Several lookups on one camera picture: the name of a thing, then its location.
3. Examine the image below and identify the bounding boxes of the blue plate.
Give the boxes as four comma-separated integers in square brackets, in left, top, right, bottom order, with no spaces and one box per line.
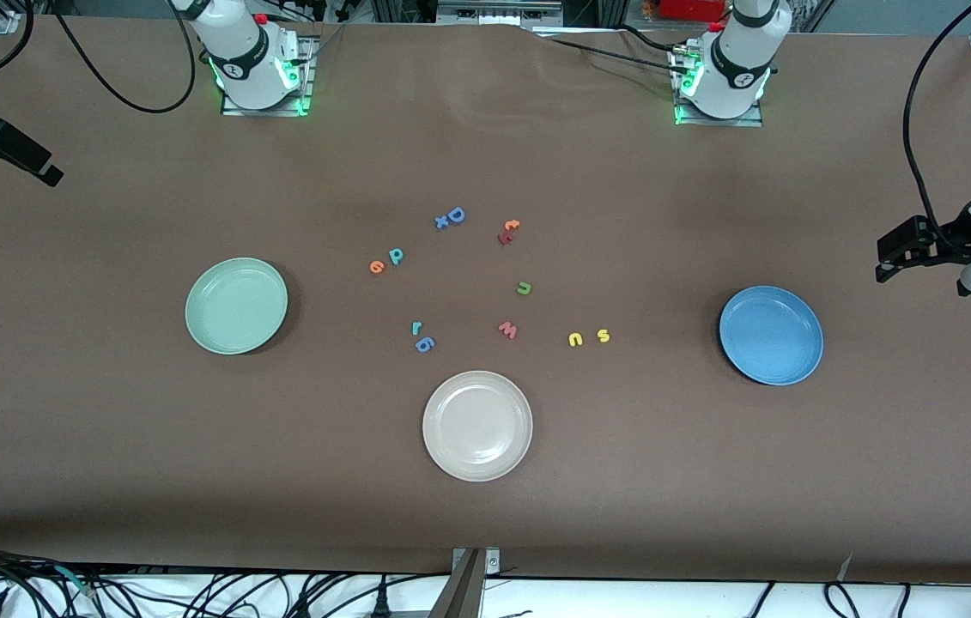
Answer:
[718,286,824,386]

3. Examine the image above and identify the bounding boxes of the pale green plate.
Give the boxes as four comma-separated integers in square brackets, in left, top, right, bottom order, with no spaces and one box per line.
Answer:
[185,257,289,355]

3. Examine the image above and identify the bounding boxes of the red box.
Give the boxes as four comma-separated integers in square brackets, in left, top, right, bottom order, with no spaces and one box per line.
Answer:
[659,0,728,22]

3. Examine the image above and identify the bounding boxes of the beige plate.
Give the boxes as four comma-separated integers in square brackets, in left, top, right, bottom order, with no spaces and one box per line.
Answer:
[422,370,534,482]

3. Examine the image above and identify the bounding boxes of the grey metal rack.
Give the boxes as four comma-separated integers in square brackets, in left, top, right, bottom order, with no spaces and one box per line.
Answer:
[436,0,565,27]

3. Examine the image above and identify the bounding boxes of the brown table cover mat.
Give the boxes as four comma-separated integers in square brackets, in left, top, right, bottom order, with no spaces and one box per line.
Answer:
[0,15,971,586]

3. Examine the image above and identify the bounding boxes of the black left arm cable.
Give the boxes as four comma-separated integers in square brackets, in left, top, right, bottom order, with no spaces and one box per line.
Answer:
[903,0,971,237]

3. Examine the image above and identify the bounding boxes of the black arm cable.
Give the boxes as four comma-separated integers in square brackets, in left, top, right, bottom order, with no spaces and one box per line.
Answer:
[52,0,198,115]
[903,0,971,237]

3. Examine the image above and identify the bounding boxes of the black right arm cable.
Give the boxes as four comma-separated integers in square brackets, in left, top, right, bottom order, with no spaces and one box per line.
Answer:
[52,0,198,115]

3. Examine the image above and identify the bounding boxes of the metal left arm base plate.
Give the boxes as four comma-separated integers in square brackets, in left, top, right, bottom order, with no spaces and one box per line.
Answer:
[672,47,765,128]

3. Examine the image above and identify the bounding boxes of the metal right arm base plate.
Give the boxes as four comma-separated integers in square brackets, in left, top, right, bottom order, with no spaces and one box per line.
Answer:
[221,34,316,117]

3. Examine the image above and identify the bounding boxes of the short black table cable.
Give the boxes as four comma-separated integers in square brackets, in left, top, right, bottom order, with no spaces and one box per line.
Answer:
[614,24,683,54]

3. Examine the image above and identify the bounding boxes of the long black table cable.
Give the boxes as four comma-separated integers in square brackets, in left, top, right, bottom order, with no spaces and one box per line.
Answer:
[537,34,692,70]

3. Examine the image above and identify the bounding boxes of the black cable teal connector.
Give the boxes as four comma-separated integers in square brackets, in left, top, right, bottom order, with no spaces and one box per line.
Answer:
[21,558,100,599]

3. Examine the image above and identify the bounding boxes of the aluminium camera mount post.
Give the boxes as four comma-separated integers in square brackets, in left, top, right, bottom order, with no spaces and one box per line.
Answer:
[429,547,503,618]

